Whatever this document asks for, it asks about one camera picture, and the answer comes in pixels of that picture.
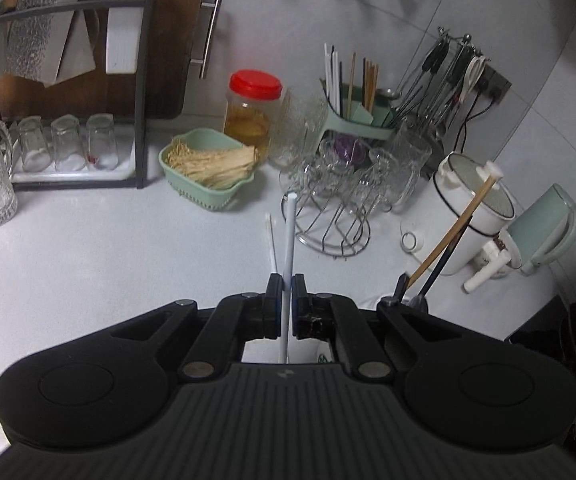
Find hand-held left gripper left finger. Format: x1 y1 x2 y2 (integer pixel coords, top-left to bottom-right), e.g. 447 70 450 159
110 272 283 380

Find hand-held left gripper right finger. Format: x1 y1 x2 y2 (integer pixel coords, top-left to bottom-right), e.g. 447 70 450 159
292 272 468 380

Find white chopstick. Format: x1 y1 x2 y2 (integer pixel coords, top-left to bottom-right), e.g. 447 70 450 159
279 192 299 363
265 212 279 273

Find wooden chopstick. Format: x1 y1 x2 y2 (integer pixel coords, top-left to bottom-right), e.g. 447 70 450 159
405 180 491 288

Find row of hanging kitchen utensils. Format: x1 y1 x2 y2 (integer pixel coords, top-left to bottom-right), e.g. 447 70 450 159
393 27 488 128

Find green electric kettle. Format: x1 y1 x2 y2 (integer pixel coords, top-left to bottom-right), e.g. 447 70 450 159
498 184 576 276

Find cluster of glass cups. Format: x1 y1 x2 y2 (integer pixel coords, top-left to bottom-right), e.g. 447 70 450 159
280 132 399 211

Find green plastic basket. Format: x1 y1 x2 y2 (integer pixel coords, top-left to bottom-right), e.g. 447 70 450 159
159 128 263 211

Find white electric cooker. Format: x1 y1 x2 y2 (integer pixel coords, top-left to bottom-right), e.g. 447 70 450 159
400 152 518 293

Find dried noodles bundle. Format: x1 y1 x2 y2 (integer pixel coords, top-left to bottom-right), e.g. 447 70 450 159
165 141 259 190

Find purple lidded cup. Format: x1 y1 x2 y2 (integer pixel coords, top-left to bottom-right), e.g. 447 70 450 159
333 132 366 161

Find red lidded plastic jar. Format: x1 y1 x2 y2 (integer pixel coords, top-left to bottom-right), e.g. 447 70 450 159
223 70 283 161

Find green chopstick holder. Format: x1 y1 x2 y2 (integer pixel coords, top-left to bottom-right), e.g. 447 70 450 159
320 77 399 143

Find bundle of upright chopsticks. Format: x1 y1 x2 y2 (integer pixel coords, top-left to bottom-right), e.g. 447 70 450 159
324 42 379 116

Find upturned drinking glass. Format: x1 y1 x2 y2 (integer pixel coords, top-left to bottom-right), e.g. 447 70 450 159
50 115 86 171
18 116 51 172
86 113 119 170

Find wooden cutting board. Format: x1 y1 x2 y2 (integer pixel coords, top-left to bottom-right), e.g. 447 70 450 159
0 0 223 121

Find silver textured board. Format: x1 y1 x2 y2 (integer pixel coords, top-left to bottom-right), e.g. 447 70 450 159
5 0 96 88

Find metal wire cup rack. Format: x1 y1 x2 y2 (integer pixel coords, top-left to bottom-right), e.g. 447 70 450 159
280 185 371 258

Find black dish rack frame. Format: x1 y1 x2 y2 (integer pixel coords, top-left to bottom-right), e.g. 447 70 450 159
0 0 163 191

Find black power cable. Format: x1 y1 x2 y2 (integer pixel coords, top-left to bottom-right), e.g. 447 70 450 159
450 92 498 156

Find dark wall outlet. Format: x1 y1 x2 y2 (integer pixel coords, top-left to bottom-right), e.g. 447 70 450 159
478 64 512 106

